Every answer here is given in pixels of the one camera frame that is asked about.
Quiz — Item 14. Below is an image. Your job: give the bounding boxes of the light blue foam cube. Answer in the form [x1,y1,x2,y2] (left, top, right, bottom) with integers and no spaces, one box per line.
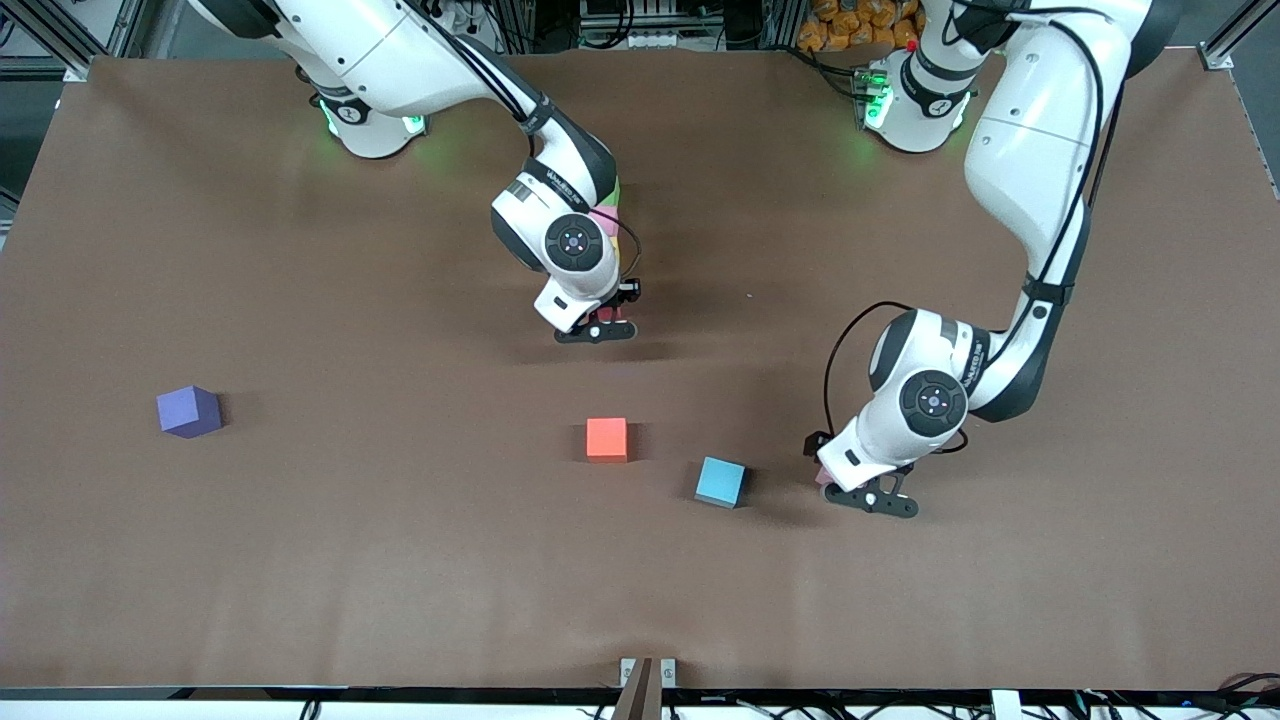
[695,456,747,509]

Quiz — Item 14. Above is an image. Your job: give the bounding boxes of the orange foam cube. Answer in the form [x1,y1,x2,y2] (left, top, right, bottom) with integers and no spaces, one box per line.
[586,417,629,463]

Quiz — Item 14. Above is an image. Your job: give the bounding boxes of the white power strip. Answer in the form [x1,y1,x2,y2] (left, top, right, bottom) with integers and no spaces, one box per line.
[578,28,693,51]

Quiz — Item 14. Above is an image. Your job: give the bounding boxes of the brown pole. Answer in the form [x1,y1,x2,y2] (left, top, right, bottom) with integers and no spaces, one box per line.
[611,657,664,720]

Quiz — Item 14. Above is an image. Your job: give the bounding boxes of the orange bags pile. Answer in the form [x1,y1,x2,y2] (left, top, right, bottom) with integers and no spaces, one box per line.
[797,0,921,53]

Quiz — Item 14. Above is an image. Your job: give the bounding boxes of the brown table cover sheet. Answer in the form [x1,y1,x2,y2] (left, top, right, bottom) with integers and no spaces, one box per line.
[0,48,1280,693]

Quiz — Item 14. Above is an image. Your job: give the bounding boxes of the purple foam cube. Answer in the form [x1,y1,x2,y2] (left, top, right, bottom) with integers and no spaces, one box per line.
[156,385,223,440]

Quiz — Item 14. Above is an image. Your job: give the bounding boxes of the silver metal bracket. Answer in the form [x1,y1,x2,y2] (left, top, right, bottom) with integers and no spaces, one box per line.
[619,657,678,690]

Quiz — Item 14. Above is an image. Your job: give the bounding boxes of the tangled black cables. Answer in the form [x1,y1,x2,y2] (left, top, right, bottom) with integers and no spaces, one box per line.
[1075,672,1280,720]

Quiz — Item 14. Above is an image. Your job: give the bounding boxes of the aluminium frame profile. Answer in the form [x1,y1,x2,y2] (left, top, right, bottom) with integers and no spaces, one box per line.
[0,0,113,81]
[1203,0,1280,69]

